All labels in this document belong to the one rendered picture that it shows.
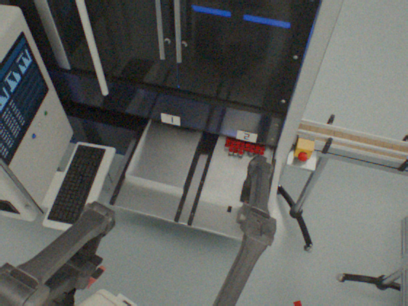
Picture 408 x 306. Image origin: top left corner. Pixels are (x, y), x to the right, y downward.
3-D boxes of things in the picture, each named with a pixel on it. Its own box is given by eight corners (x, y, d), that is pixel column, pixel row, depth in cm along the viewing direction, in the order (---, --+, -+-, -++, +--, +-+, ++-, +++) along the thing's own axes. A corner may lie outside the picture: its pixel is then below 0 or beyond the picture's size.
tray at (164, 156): (151, 119, 189) (151, 114, 186) (203, 130, 185) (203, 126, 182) (126, 178, 171) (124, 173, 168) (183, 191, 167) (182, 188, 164)
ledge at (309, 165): (290, 141, 184) (291, 139, 183) (317, 148, 183) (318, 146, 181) (285, 166, 177) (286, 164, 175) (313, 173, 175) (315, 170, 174)
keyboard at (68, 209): (79, 145, 189) (77, 142, 187) (106, 149, 188) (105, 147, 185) (46, 220, 167) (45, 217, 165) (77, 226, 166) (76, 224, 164)
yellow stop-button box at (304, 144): (295, 143, 172) (299, 133, 166) (311, 146, 171) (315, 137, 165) (293, 157, 168) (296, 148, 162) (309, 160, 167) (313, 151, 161)
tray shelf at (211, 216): (142, 119, 191) (141, 116, 189) (283, 151, 181) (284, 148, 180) (104, 205, 165) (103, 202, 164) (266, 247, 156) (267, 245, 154)
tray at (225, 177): (219, 134, 184) (220, 130, 181) (274, 146, 181) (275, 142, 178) (200, 197, 166) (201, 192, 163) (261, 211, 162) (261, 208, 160)
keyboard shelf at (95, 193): (63, 140, 193) (62, 138, 191) (116, 150, 191) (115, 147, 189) (26, 223, 169) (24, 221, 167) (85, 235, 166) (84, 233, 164)
